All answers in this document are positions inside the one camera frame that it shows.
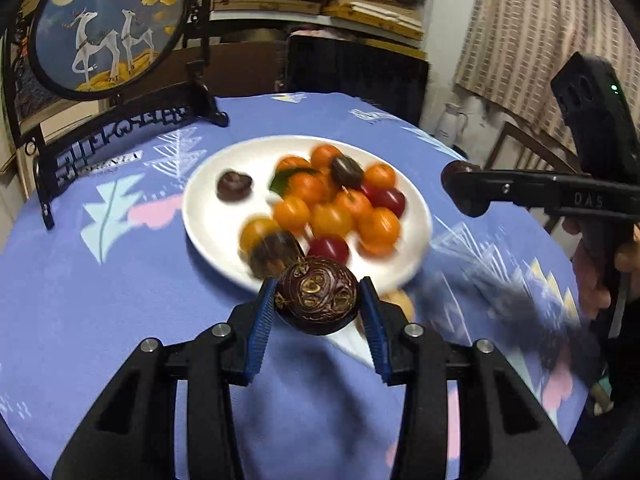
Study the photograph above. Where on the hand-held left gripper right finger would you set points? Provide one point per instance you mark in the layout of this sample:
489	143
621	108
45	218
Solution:
375	330

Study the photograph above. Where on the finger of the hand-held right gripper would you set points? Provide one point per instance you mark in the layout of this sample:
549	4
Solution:
467	167
525	190

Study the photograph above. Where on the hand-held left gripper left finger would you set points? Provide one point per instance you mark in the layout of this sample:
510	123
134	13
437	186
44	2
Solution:
260	330

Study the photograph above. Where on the red plum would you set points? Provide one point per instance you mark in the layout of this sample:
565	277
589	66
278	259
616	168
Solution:
367	191
327	249
390	201

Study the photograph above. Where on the pile of oranges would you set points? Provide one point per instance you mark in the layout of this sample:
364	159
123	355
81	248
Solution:
377	225

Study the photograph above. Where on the white oval plate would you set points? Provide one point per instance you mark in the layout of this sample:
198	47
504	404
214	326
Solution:
215	230

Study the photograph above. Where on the person's right hand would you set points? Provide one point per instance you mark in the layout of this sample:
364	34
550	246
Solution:
590	285

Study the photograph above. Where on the white jug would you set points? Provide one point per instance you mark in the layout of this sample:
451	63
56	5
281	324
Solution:
450	125

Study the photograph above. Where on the brown wooden chair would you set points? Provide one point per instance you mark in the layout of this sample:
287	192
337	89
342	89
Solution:
525	142

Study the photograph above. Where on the beige brick pattern curtain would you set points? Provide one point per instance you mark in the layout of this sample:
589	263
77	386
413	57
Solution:
525	25

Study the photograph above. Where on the black flat panel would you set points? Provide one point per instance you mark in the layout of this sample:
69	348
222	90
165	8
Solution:
360	80

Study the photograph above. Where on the blue printed tablecloth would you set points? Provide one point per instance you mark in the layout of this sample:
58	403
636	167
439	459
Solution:
125	285

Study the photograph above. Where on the pink cloth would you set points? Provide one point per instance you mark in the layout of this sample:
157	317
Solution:
320	33

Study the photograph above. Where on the white metal shelf unit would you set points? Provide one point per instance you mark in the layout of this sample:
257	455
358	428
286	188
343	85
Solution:
280	19

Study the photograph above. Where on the round deer painting table screen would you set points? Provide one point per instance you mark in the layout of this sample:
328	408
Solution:
105	25

